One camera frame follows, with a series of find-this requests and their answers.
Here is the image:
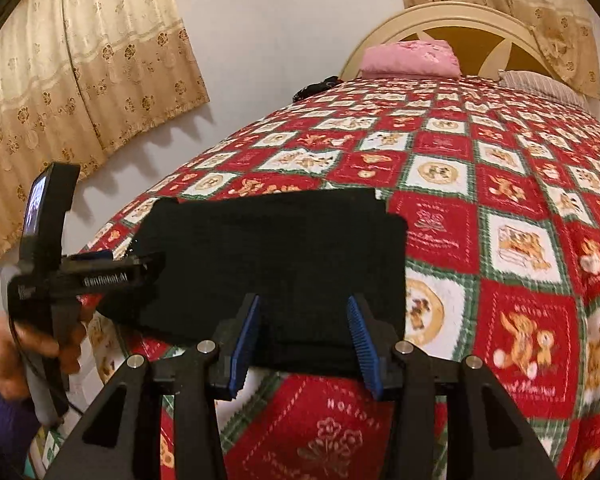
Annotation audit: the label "person's left forearm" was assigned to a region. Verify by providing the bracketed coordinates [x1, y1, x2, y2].
[0, 372, 43, 480]

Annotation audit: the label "black pants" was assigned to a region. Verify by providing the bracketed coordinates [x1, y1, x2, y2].
[96, 187, 409, 376]

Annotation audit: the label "black bag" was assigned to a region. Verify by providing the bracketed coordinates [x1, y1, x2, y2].
[292, 76, 342, 103]

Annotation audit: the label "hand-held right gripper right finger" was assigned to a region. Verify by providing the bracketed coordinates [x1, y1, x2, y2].
[346, 296, 563, 480]

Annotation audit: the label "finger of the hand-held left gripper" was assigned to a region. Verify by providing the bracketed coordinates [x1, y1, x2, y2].
[132, 251, 167, 287]

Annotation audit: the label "red checkered printed blanket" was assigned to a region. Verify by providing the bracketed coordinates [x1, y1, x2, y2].
[77, 74, 600, 480]

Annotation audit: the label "cream round headboard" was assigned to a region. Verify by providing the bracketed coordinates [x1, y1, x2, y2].
[340, 1, 571, 83]

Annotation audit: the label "striped pillow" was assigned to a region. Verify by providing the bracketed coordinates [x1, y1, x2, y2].
[497, 70, 593, 111]

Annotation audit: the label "pink pillow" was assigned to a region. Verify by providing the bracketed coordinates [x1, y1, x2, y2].
[360, 40, 462, 78]

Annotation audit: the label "person's left hand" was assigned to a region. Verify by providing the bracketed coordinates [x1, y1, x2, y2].
[0, 316, 88, 402]

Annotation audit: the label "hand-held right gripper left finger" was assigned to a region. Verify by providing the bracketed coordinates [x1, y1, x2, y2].
[42, 294, 261, 480]

